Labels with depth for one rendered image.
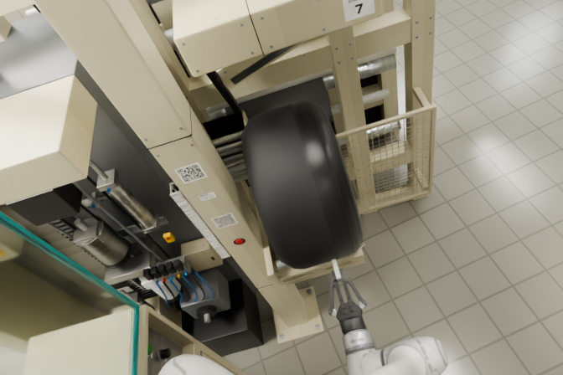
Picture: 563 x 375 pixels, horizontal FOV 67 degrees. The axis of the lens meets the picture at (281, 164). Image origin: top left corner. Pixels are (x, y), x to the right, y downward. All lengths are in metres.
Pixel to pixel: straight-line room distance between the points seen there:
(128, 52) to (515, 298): 2.25
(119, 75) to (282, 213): 0.59
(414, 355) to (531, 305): 1.44
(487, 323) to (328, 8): 1.85
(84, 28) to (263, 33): 0.53
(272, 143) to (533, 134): 2.24
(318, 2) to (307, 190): 0.54
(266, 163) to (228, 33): 0.39
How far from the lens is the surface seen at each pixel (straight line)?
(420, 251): 2.69
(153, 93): 1.08
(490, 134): 3.21
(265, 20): 1.29
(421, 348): 1.31
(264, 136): 1.34
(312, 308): 2.60
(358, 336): 1.40
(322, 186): 1.27
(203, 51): 1.32
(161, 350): 1.59
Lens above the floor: 2.43
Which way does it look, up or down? 50 degrees down
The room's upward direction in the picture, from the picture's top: 22 degrees counter-clockwise
